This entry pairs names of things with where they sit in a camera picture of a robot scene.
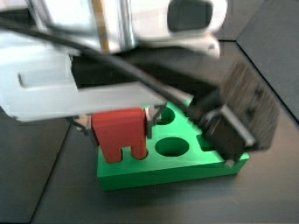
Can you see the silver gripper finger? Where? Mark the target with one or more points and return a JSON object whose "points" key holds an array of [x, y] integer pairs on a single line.
{"points": [[152, 117], [81, 122]]}

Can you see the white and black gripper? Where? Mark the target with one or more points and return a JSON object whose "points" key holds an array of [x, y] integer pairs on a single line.
{"points": [[62, 50]]}

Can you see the red square-circle block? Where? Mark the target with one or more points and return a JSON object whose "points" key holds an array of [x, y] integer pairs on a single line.
{"points": [[120, 129]]}

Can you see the green foam shape board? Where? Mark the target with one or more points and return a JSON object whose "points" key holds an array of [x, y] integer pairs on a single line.
{"points": [[178, 156]]}

